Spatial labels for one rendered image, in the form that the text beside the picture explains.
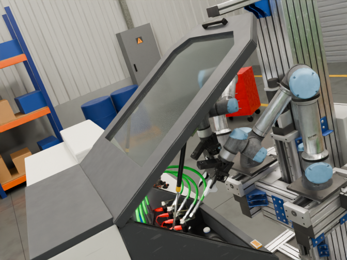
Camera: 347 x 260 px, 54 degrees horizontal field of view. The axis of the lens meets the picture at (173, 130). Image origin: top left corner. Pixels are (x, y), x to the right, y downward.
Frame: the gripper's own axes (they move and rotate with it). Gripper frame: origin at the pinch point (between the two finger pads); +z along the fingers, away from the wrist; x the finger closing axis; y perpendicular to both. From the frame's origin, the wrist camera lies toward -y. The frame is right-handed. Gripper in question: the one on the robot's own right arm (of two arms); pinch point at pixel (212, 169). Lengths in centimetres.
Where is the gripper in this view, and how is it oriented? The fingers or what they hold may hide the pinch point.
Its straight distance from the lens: 185.6
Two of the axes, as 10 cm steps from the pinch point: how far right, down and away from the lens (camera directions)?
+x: -4.1, -1.7, 9.0
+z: 3.0, 9.0, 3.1
